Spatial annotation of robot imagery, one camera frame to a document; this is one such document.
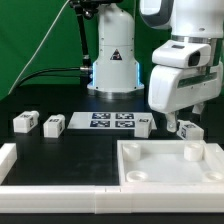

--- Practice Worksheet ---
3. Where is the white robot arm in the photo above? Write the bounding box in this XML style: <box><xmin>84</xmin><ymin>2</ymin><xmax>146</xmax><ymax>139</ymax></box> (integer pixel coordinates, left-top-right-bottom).
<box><xmin>88</xmin><ymin>0</ymin><xmax>224</xmax><ymax>132</ymax></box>

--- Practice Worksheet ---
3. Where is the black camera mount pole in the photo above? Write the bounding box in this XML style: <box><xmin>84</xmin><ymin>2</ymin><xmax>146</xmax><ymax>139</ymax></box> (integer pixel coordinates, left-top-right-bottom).
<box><xmin>69</xmin><ymin>0</ymin><xmax>99</xmax><ymax>67</ymax></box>

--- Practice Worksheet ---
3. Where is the black cable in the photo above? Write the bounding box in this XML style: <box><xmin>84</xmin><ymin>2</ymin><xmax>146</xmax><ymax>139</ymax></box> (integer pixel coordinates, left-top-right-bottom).
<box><xmin>14</xmin><ymin>67</ymin><xmax>94</xmax><ymax>90</ymax></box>

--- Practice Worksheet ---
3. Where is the white cable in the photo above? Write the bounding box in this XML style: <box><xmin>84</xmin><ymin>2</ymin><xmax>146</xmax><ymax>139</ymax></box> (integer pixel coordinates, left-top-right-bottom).
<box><xmin>7</xmin><ymin>0</ymin><xmax>72</xmax><ymax>96</ymax></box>

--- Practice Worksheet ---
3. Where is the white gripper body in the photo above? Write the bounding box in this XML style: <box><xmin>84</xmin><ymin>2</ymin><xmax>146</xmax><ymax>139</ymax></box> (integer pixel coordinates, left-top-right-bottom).
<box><xmin>148</xmin><ymin>63</ymin><xmax>223</xmax><ymax>114</ymax></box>

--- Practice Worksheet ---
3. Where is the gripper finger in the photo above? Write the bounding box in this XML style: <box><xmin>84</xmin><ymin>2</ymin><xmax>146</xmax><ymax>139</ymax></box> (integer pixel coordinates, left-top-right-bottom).
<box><xmin>165</xmin><ymin>112</ymin><xmax>177</xmax><ymax>133</ymax></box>
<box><xmin>192</xmin><ymin>102</ymin><xmax>205</xmax><ymax>115</ymax></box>

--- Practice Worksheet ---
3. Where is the white square tabletop part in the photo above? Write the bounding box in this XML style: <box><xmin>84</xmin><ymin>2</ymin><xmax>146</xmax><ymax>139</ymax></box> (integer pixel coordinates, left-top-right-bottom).
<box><xmin>117</xmin><ymin>140</ymin><xmax>224</xmax><ymax>185</ymax></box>

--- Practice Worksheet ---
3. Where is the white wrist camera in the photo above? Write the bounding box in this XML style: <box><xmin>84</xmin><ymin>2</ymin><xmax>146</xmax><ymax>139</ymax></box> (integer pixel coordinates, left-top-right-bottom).
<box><xmin>152</xmin><ymin>40</ymin><xmax>211</xmax><ymax>69</ymax></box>

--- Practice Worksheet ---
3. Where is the white obstacle fence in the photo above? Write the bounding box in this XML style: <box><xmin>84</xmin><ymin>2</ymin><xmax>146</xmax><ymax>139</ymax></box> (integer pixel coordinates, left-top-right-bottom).
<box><xmin>0</xmin><ymin>143</ymin><xmax>224</xmax><ymax>214</ymax></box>

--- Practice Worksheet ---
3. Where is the white marker sheet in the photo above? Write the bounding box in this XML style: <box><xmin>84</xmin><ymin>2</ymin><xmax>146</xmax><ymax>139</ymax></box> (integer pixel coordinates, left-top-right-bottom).
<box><xmin>68</xmin><ymin>112</ymin><xmax>157</xmax><ymax>130</ymax></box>

